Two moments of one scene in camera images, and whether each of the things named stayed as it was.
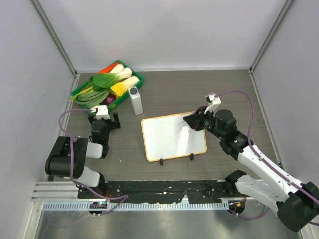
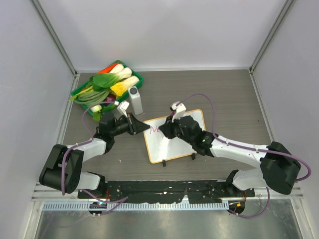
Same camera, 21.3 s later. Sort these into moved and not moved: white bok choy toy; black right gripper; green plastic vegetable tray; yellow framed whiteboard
Moved: black right gripper
Not moved: white bok choy toy; green plastic vegetable tray; yellow framed whiteboard
